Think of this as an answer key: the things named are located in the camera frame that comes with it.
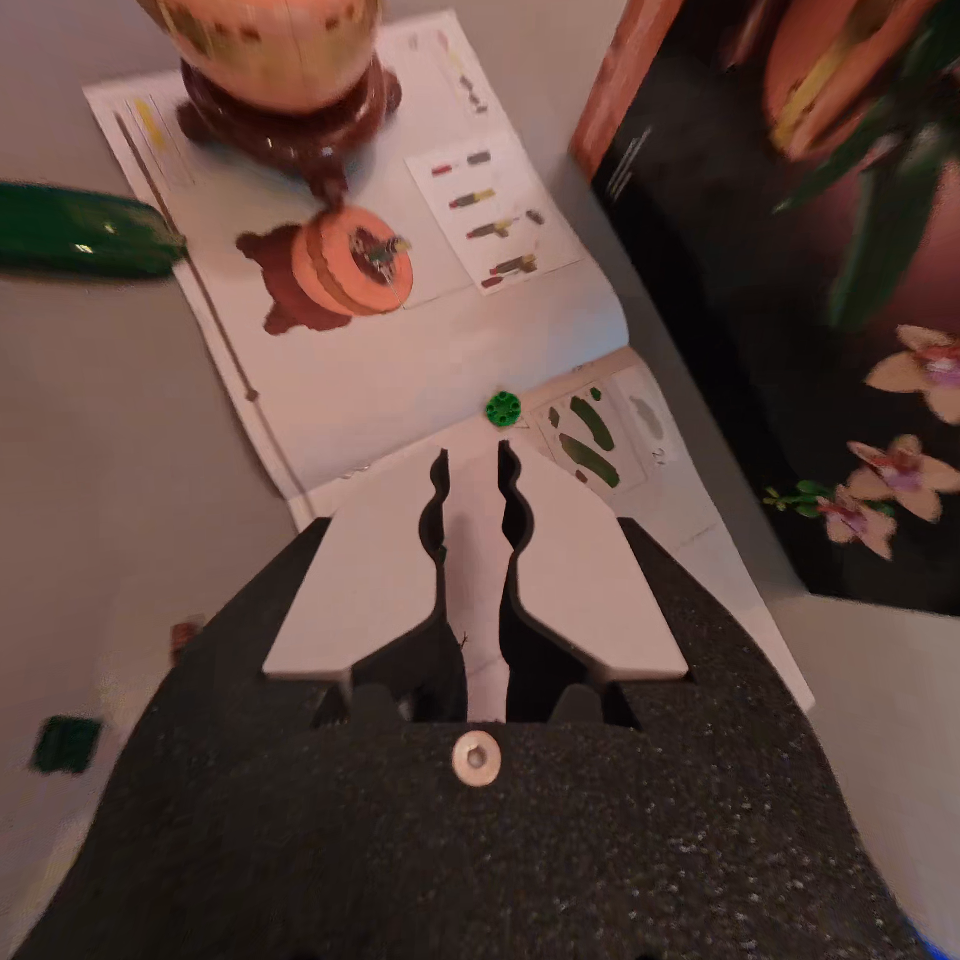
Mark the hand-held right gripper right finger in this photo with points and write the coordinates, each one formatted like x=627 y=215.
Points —
x=592 y=600

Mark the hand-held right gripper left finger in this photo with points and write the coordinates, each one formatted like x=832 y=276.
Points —
x=352 y=600

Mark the small green round piece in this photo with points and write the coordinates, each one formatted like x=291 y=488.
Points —
x=501 y=410

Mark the dark green leaf piece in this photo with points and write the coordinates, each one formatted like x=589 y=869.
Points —
x=82 y=229

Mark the grey desk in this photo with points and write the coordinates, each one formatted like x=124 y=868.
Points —
x=112 y=450

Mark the small brown piece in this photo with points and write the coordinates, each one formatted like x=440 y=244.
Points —
x=187 y=637

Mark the white instruction booklet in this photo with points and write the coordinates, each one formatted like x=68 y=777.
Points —
x=360 y=390

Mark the dark green square piece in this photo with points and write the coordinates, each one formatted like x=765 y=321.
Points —
x=66 y=744

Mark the black orchid set box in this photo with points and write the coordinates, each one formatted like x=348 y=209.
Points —
x=712 y=300

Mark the orange brick pot model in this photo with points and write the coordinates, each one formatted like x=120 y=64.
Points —
x=277 y=52

